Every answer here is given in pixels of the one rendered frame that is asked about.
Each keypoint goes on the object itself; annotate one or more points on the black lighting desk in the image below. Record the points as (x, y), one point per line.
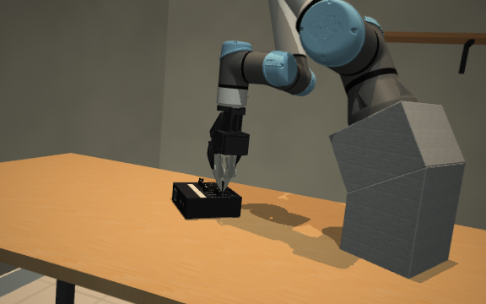
(197, 200)

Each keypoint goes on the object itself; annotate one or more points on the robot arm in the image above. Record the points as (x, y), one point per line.
(334, 35)

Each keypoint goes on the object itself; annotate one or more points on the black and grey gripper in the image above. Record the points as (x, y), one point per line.
(234, 144)

